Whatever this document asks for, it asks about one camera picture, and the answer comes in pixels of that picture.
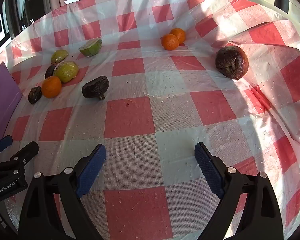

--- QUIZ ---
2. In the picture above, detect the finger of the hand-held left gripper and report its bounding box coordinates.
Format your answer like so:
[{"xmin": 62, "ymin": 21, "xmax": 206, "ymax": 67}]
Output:
[
  {"xmin": 0, "ymin": 141, "xmax": 39, "ymax": 179},
  {"xmin": 0, "ymin": 135, "xmax": 13, "ymax": 155}
]

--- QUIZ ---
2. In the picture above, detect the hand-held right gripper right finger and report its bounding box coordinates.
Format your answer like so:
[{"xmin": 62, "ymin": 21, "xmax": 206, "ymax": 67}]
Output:
[{"xmin": 194, "ymin": 142, "xmax": 284, "ymax": 240}]

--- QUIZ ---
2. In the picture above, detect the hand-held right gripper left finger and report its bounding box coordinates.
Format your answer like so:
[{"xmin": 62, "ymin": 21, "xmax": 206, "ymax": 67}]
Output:
[{"xmin": 18, "ymin": 143, "xmax": 107, "ymax": 240}]

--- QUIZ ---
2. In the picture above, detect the white cardboard box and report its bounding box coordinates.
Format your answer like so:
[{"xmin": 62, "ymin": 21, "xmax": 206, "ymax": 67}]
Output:
[{"xmin": 0, "ymin": 62, "xmax": 23, "ymax": 143}]

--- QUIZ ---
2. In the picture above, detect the small dark wrinkled fruit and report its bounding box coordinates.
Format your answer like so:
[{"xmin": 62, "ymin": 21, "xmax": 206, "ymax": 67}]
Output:
[
  {"xmin": 28, "ymin": 86, "xmax": 43, "ymax": 104},
  {"xmin": 44, "ymin": 65, "xmax": 57, "ymax": 80}
]

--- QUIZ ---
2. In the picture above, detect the orange tangerine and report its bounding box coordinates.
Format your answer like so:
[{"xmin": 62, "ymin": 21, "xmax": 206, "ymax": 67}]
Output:
[
  {"xmin": 161, "ymin": 34, "xmax": 180, "ymax": 51},
  {"xmin": 169, "ymin": 28, "xmax": 186, "ymax": 45},
  {"xmin": 41, "ymin": 76, "xmax": 62, "ymax": 98}
]

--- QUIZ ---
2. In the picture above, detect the yellow-green fruit half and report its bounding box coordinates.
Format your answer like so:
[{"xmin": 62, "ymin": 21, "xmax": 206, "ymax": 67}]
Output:
[
  {"xmin": 53, "ymin": 61, "xmax": 80, "ymax": 83},
  {"xmin": 51, "ymin": 50, "xmax": 69, "ymax": 65}
]

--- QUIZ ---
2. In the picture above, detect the large rotten brown apple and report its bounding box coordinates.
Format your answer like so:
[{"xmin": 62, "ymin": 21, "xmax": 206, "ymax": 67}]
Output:
[{"xmin": 215, "ymin": 46, "xmax": 249, "ymax": 80}]

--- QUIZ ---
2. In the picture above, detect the dark wrinkled fruit with stem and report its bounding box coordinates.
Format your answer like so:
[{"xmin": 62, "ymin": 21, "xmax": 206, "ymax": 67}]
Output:
[{"xmin": 82, "ymin": 75, "xmax": 110, "ymax": 100}]

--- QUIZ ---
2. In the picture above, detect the red white checkered tablecloth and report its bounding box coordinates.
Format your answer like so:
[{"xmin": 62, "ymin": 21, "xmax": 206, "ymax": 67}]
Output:
[{"xmin": 0, "ymin": 0, "xmax": 300, "ymax": 240}]

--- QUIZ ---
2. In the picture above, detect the wrapped green fruit half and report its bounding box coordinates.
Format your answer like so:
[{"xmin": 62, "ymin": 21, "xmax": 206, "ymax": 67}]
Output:
[{"xmin": 79, "ymin": 37, "xmax": 102, "ymax": 57}]

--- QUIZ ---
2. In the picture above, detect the dark framed window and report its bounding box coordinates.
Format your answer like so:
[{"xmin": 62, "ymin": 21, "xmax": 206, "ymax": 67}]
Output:
[{"xmin": 0, "ymin": 0, "xmax": 53, "ymax": 63}]

